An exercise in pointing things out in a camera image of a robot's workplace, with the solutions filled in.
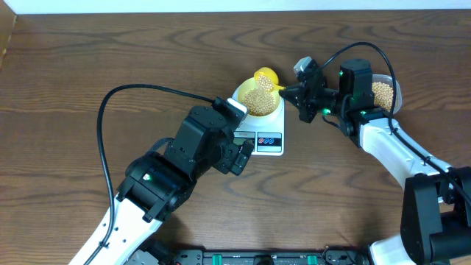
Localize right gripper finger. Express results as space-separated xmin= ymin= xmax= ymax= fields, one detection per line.
xmin=282 ymin=83 xmax=305 ymax=92
xmin=279 ymin=90 xmax=305 ymax=110

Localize soybeans in yellow bowl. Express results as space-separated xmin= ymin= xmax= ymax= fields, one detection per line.
xmin=242 ymin=89 xmax=276 ymax=116

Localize pile of soybeans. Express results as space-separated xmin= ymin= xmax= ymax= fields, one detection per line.
xmin=372 ymin=82 xmax=394 ymax=110

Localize clear plastic container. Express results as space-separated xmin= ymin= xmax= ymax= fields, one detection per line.
xmin=372 ymin=74 xmax=403 ymax=113

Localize left black cable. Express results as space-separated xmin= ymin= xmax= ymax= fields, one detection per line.
xmin=82 ymin=83 xmax=222 ymax=265

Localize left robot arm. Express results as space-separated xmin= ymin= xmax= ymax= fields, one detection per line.
xmin=71 ymin=102 xmax=253 ymax=264

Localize pale yellow bowl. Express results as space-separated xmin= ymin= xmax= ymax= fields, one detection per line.
xmin=236 ymin=77 xmax=280 ymax=115

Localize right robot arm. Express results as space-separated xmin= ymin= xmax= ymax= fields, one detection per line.
xmin=280 ymin=57 xmax=470 ymax=264

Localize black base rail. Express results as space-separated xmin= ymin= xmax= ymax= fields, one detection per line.
xmin=125 ymin=240 xmax=373 ymax=265

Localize wooden panel at left edge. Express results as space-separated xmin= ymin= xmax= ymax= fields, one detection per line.
xmin=0 ymin=0 xmax=17 ymax=66

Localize yellow measuring scoop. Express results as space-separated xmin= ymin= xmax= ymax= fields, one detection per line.
xmin=254 ymin=67 xmax=285 ymax=93

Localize white digital kitchen scale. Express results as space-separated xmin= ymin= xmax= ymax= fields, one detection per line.
xmin=233 ymin=85 xmax=285 ymax=156

